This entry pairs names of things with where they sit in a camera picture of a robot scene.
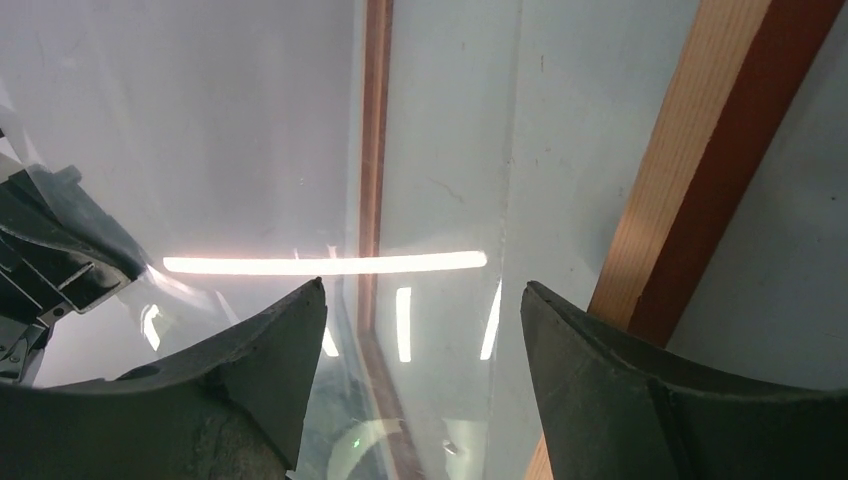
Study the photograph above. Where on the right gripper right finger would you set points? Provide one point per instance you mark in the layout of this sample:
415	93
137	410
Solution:
615	407

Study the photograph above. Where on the wooden picture frame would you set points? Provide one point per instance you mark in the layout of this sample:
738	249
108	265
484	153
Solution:
677	168

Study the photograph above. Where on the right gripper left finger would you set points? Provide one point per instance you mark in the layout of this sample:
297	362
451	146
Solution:
229	407

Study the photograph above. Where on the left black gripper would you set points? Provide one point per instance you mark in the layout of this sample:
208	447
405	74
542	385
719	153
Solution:
60	253

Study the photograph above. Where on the clear acrylic glass sheet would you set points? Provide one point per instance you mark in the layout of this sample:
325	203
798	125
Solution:
248	146

